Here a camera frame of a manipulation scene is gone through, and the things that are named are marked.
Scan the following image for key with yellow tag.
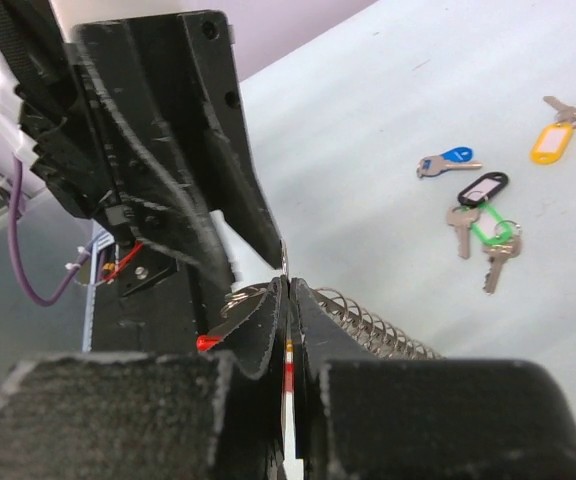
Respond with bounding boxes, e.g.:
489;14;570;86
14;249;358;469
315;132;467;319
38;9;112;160
529;95;576;165

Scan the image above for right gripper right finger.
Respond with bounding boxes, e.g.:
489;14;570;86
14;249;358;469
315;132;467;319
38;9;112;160
290;279;576;479

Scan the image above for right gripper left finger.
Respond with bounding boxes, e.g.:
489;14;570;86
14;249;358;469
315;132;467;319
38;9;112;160
0;277;288;479

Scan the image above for red handled metal key holder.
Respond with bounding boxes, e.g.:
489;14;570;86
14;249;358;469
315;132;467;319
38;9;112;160
182;277;437;479

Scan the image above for key with blue tag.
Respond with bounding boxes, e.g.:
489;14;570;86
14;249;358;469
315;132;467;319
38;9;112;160
416;146;483;179

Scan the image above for keys with black green tags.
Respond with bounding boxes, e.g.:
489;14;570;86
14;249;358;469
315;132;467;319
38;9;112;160
471;202;523;295

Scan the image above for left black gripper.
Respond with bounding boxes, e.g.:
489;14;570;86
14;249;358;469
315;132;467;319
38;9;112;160
15;9;243;290

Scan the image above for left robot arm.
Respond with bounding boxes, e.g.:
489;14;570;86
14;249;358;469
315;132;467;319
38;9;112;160
0;1;282;288

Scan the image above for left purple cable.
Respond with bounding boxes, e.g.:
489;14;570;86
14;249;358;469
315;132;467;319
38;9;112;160
7;154;94;306

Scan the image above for white slotted cable duct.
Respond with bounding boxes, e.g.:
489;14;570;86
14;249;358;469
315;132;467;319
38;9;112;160
82;223;114;352

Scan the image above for key with black tag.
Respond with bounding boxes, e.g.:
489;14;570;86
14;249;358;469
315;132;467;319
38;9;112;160
446;172;509;259

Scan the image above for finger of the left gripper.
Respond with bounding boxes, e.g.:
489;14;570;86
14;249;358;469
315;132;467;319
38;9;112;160
207;118;282;269

